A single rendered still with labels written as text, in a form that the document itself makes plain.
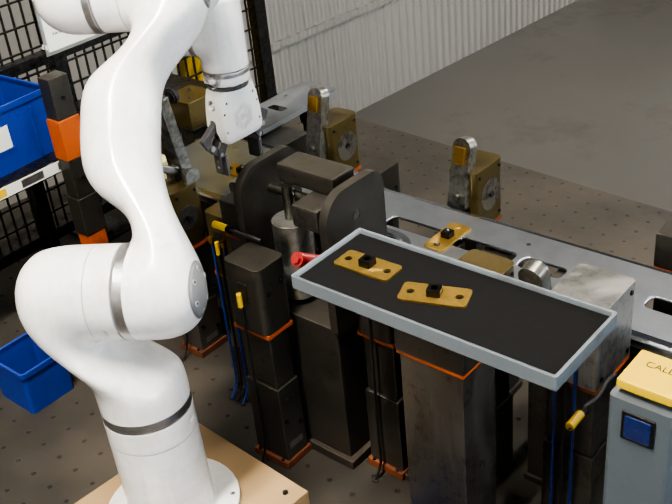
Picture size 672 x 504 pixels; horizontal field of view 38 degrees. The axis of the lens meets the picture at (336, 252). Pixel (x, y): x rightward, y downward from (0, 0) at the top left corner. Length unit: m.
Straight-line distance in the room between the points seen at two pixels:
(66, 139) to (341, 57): 2.66
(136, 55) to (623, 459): 0.73
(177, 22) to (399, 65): 3.57
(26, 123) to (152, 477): 0.88
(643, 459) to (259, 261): 0.62
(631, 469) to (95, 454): 0.96
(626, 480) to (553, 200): 1.28
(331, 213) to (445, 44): 3.74
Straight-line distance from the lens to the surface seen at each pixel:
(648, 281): 1.49
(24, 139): 1.98
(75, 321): 1.20
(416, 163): 2.51
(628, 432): 1.07
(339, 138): 1.92
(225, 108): 1.76
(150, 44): 1.25
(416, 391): 1.22
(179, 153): 1.72
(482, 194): 1.71
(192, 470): 1.35
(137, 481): 1.35
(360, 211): 1.39
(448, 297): 1.15
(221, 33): 1.72
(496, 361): 1.06
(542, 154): 4.12
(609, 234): 2.19
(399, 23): 4.73
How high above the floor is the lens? 1.81
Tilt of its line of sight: 31 degrees down
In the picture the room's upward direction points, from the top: 6 degrees counter-clockwise
